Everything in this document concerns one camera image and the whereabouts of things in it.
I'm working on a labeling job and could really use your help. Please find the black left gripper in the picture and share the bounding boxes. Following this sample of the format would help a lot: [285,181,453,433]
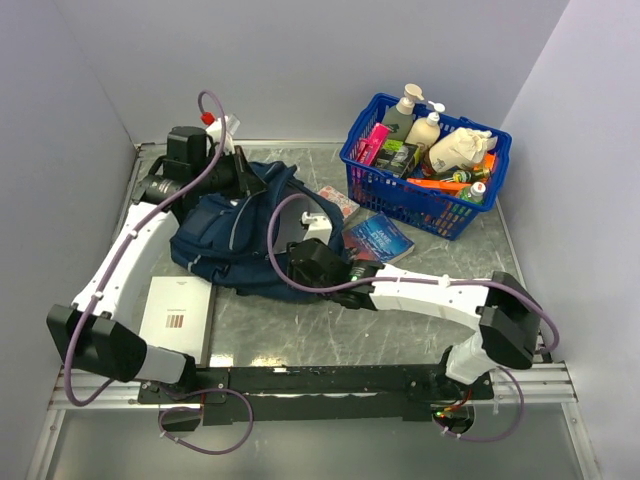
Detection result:
[192,144,269,200]

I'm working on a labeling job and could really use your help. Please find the navy blue student backpack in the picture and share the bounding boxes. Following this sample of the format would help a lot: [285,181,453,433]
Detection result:
[170,161,347,303]

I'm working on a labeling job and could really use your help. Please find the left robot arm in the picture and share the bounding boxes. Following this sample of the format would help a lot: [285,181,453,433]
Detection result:
[46,118,264,402]

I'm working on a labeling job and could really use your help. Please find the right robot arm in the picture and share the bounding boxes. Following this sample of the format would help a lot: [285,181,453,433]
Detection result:
[287,239,542,398]

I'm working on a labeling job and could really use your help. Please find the beige cloth bag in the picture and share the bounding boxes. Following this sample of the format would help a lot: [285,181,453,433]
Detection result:
[427,128,498,173]

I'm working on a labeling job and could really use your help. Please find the Little Women floral book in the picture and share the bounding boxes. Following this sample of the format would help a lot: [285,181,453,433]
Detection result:
[317,185,360,223]

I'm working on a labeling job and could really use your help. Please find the Jane Eyre blue book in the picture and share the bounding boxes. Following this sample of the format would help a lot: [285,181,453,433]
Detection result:
[343,212,414,264]

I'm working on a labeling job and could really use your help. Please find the blue plastic basket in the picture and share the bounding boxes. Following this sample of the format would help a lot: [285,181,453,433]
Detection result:
[340,93,512,241]

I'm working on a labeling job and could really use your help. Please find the pink box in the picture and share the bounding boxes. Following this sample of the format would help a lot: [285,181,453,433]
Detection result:
[356,123,391,166]

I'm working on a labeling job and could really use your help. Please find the black green box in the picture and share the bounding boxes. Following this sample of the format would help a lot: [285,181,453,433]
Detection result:
[373,140,421,179]

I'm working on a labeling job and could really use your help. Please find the white notebook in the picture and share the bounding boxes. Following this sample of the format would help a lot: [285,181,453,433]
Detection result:
[139,276,215,367]

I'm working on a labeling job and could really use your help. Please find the grey-green pump bottle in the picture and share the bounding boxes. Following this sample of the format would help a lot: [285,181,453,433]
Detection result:
[382,83,424,141]

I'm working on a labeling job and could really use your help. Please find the cream pump bottle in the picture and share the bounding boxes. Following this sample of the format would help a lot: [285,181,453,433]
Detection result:
[405,101,446,152]

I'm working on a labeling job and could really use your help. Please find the green drink bottle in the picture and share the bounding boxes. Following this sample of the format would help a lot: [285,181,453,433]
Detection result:
[456,182,487,205]

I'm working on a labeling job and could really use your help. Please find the dark glass bottle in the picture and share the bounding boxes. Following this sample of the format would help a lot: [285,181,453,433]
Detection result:
[430,167,491,183]

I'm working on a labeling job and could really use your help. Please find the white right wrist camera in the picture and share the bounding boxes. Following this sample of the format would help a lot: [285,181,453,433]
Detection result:
[301,212,333,244]

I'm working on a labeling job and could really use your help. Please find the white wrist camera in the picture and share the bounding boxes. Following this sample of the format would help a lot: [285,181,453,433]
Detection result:
[301,212,333,244]
[200,112,241,153]

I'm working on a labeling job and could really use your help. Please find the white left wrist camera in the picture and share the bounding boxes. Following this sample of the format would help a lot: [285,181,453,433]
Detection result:
[200,112,241,153]

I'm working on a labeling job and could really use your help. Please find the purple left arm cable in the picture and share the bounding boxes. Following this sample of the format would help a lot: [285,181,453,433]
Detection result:
[63,89,254,455]

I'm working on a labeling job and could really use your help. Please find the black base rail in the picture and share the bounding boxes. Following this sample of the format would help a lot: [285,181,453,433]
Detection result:
[138,364,494,426]

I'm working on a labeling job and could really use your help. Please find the aluminium frame rail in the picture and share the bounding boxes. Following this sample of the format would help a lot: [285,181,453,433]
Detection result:
[47,362,577,412]

